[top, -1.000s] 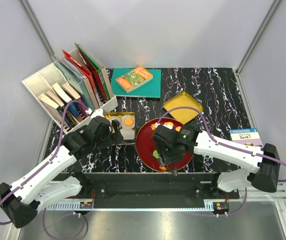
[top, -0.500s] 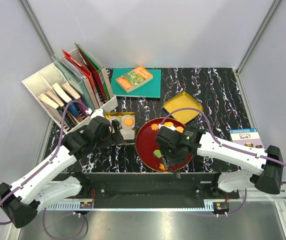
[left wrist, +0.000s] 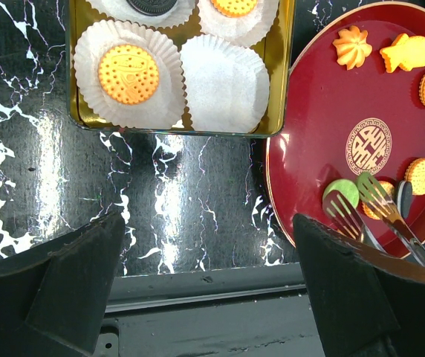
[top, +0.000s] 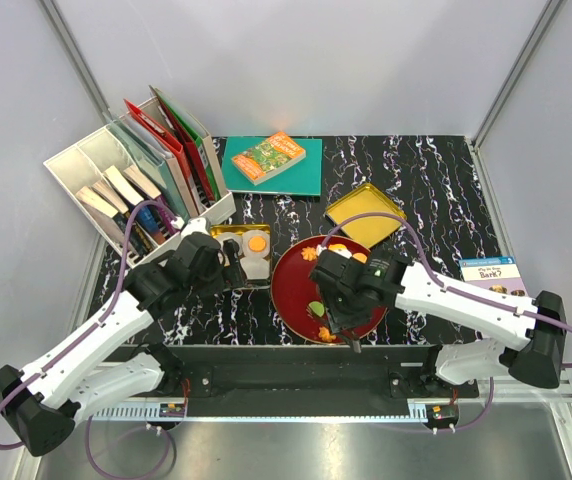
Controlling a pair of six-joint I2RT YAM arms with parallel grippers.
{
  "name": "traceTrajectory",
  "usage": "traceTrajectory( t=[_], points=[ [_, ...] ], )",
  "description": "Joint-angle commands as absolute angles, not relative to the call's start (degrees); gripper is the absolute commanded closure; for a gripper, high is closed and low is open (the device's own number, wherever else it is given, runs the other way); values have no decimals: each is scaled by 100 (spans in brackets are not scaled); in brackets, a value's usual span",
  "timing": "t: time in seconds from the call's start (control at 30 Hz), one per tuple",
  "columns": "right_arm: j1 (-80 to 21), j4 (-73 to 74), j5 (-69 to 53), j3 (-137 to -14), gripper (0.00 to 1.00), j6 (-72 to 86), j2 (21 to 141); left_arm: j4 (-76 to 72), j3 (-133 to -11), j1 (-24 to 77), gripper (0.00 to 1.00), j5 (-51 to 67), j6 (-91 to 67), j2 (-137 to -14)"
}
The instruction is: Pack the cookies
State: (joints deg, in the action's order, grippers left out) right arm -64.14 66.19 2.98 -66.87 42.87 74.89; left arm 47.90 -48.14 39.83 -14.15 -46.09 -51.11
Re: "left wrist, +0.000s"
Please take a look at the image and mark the metal serving tongs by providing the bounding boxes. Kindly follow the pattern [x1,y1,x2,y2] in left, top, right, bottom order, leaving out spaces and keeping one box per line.
[322,172,425,267]

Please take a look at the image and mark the red round plate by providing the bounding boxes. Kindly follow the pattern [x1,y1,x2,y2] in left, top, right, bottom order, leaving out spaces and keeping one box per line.
[266,1,425,241]

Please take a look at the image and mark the orange swirl cookie top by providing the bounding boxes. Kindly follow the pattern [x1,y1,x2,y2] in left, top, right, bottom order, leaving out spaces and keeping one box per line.
[332,25,373,71]

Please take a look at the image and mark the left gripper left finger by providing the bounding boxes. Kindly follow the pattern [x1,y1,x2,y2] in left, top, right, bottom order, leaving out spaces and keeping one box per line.
[0,213,125,356]

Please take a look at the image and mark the black sandwich cookie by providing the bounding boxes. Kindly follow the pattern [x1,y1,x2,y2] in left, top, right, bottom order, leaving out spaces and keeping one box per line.
[396,181,412,219]

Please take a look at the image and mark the gold cookie tin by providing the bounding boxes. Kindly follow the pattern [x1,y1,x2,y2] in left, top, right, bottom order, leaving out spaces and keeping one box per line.
[65,1,294,138]

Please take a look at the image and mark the green macaron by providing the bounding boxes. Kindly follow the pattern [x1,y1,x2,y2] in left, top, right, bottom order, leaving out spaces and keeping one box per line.
[322,178,360,208]

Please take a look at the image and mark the orange fish cookie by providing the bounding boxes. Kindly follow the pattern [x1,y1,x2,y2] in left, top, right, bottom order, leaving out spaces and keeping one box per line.
[380,33,425,73]

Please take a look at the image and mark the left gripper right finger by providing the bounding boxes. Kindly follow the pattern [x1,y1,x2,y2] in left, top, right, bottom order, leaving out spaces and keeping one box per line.
[293,213,425,356]

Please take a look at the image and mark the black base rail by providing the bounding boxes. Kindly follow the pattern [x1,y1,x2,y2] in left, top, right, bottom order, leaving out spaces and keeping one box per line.
[94,264,323,356]

